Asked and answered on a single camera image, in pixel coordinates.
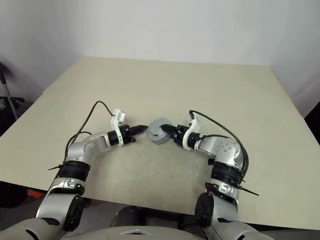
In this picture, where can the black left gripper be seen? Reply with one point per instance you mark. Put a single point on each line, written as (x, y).
(128, 136)

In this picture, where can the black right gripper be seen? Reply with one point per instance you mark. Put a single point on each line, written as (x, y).
(179, 135)

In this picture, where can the grey motor end cover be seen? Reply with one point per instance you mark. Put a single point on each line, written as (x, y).
(157, 127)

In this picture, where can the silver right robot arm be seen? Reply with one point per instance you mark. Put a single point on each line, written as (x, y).
(225, 150)

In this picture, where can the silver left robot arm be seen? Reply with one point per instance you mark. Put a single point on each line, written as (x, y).
(80, 150)

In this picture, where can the dark rounded shape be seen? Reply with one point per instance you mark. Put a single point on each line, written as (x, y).
(125, 216)

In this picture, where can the grey robot torso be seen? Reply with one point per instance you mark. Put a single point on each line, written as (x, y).
(140, 233)

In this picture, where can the red floor object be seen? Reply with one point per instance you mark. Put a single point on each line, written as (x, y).
(34, 193)

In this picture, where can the black chair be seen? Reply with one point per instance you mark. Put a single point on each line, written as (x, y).
(16, 100)

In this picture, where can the grey metal stand pole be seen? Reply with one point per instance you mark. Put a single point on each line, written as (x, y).
(8, 97)

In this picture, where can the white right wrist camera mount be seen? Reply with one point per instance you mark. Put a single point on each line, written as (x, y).
(191, 130)

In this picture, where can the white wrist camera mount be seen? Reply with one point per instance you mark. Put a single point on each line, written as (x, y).
(191, 130)
(118, 117)

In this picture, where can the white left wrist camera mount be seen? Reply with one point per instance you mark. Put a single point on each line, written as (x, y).
(118, 117)

